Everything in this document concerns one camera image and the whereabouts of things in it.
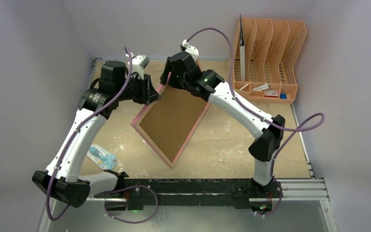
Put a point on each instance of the brown frame backing board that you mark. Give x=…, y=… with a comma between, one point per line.
x=172, y=121

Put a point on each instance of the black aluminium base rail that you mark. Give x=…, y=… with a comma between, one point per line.
x=238, y=193

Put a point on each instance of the orange plastic file organizer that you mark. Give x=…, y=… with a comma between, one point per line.
x=272, y=47

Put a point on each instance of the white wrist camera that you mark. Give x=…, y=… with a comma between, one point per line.
x=193, y=51
x=139, y=63

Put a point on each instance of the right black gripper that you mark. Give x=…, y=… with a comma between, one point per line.
x=167, y=75

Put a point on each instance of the pink wooden picture frame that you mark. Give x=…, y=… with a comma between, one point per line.
x=150, y=137

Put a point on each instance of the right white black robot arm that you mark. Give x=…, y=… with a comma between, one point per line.
x=265, y=128

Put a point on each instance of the red white small box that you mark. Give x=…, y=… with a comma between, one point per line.
x=271, y=93

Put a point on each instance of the white red glue stick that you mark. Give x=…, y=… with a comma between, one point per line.
x=261, y=87

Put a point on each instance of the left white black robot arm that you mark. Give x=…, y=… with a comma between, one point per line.
x=118, y=82

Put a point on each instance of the blue tape dispenser pack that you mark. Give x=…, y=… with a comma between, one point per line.
x=101, y=157

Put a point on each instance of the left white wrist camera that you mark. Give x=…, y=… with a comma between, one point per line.
x=139, y=63

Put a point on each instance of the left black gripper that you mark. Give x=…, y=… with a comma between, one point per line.
x=148, y=94

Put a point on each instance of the white folder in organizer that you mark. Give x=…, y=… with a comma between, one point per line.
x=242, y=51

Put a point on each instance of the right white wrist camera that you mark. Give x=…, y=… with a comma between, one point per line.
x=193, y=51

